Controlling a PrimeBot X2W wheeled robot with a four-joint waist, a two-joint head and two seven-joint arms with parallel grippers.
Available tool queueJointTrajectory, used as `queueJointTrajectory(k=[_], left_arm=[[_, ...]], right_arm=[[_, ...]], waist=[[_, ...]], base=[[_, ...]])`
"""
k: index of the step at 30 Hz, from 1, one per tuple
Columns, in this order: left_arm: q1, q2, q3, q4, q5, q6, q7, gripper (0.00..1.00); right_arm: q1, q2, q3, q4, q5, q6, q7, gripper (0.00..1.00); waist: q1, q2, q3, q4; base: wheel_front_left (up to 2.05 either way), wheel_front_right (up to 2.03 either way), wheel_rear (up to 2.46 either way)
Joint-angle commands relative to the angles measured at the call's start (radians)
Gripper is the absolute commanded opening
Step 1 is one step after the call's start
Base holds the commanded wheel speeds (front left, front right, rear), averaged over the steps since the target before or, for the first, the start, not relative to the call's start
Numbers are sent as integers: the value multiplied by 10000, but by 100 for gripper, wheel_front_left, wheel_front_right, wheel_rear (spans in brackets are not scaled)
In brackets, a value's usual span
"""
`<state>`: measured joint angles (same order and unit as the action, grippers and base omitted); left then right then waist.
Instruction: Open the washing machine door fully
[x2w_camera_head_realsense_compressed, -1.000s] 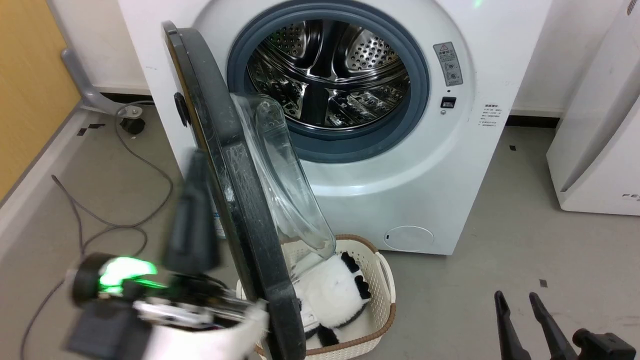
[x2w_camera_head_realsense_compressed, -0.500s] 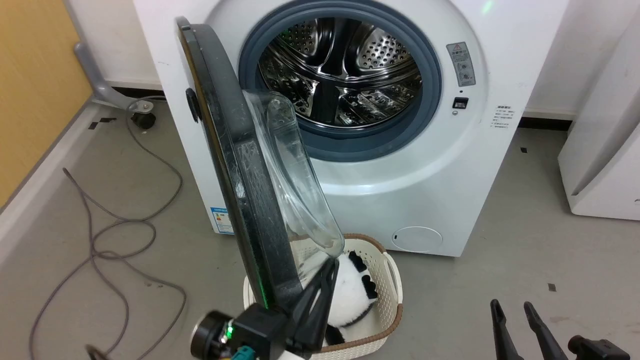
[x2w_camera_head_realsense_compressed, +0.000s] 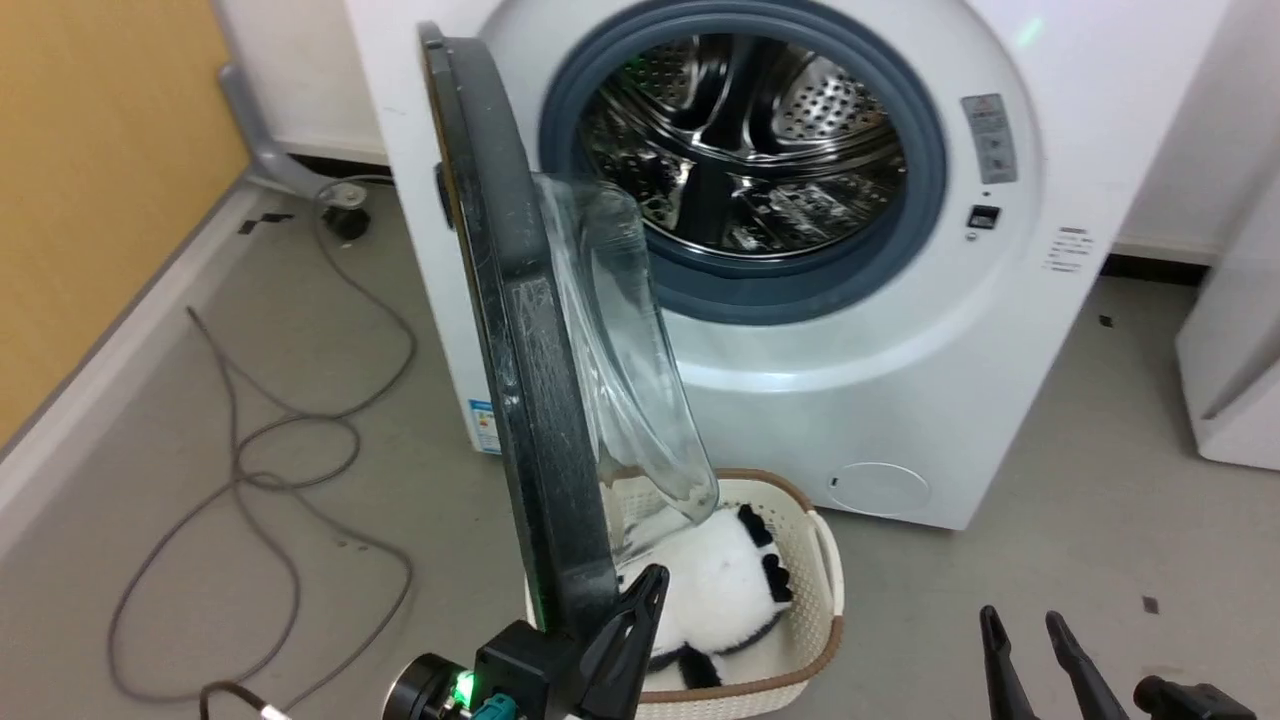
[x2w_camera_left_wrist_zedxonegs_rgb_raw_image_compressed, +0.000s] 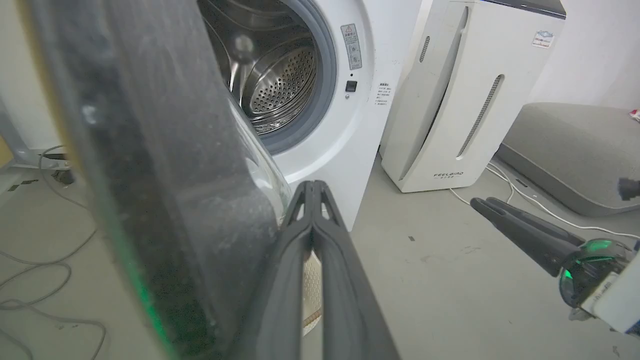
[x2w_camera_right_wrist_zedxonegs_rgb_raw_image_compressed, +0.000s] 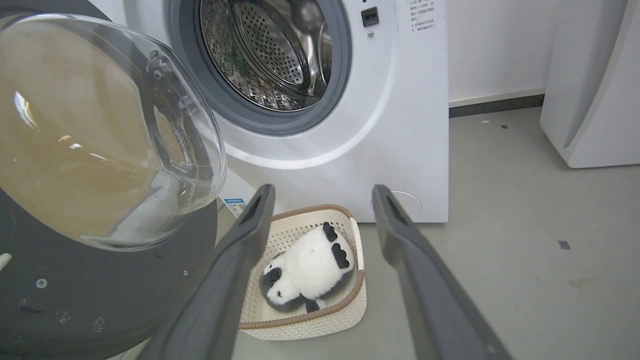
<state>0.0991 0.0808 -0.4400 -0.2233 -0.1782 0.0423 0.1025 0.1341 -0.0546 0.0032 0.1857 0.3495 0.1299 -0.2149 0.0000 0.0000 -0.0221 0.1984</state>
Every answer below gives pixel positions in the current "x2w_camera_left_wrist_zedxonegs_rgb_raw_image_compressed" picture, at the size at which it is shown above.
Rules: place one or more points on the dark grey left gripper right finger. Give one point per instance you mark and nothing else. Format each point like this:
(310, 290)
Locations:
(345, 300)

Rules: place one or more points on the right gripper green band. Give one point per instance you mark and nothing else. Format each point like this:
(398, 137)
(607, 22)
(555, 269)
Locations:
(587, 270)

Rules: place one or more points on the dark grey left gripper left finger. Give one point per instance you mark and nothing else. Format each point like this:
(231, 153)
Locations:
(280, 300)

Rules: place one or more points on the dark round washing machine door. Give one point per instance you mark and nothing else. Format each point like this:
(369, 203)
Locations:
(150, 160)

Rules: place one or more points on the white front-load washing machine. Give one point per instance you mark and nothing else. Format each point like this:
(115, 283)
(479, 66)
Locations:
(350, 150)

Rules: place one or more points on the black door latch socket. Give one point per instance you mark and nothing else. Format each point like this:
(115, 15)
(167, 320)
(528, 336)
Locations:
(351, 86)

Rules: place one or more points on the grey rubber door gasket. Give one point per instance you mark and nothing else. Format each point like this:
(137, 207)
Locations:
(327, 85)

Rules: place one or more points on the white mesh laundry basket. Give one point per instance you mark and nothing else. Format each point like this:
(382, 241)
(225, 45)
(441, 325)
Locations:
(312, 290)

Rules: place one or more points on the grey floor cushion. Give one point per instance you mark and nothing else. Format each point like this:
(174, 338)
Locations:
(575, 150)

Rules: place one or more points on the small dark object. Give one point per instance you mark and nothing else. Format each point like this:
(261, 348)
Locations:
(628, 189)

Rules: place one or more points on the white tower air purifier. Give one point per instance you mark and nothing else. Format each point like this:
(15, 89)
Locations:
(465, 100)

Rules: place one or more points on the small red item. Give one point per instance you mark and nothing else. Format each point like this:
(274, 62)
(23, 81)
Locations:
(635, 115)

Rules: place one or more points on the small sticker on purifier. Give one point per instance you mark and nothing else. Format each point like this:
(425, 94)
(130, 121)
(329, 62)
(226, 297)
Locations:
(543, 39)

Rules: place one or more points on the small black text label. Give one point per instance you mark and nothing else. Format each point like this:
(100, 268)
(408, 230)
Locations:
(383, 94)

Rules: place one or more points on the perforated steel washer drum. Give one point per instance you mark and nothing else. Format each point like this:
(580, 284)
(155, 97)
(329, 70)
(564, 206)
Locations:
(280, 75)

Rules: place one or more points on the grey warning sticker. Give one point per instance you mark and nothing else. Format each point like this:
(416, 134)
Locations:
(351, 46)

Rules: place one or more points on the grey metal stand base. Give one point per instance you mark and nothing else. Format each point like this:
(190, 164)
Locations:
(20, 145)

